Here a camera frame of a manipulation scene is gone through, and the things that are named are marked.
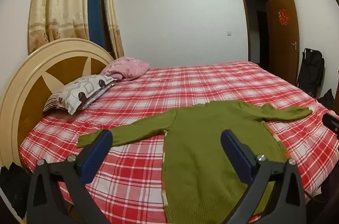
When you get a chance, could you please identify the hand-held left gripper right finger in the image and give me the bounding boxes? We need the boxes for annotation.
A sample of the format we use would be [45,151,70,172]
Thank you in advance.
[221,129,308,224]

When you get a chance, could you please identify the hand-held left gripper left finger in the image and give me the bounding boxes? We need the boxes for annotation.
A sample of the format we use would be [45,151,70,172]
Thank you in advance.
[25,129,114,224]

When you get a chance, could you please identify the green knit sweater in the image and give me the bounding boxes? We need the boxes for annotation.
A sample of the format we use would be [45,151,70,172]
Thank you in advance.
[77,100,313,224]

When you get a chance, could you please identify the small black bag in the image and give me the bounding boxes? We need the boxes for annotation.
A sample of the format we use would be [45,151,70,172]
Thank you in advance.
[318,88,335,109]

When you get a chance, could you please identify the black backpack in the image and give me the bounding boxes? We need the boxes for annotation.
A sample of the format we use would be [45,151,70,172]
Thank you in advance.
[297,48,325,97]

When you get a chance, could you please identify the grey patterned pillow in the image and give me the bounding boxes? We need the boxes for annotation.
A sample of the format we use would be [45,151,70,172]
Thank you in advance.
[42,74,117,115]

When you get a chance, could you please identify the brown wooden door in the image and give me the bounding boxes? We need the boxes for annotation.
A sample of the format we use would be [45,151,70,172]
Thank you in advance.
[267,0,301,85]

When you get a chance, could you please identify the red plaid bed sheet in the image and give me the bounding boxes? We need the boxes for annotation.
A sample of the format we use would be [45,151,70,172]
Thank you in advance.
[19,61,339,224]

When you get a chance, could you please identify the pink floral pillow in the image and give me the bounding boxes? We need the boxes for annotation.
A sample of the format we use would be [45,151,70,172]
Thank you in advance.
[100,56,151,81]

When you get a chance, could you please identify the dark cloth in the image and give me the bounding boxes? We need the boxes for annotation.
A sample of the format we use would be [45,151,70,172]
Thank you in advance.
[0,163,31,219]

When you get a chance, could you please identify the cream and brown headboard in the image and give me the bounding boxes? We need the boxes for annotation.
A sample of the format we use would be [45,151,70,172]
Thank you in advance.
[0,38,115,167]

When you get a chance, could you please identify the red paper door decoration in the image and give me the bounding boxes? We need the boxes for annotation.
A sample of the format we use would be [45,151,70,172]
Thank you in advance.
[278,9,290,26]

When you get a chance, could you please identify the window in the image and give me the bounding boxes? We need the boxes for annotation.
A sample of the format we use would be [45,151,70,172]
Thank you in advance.
[87,0,110,51]

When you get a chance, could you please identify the narrow beige curtain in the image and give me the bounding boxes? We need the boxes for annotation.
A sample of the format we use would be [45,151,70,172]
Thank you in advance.
[102,0,125,59]

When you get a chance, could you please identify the wide beige curtain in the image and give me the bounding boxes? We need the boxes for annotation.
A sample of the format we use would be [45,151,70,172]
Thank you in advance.
[28,0,92,55]

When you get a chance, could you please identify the dark door frame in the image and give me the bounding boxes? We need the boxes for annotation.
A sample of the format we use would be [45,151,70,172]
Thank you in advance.
[240,0,271,66]

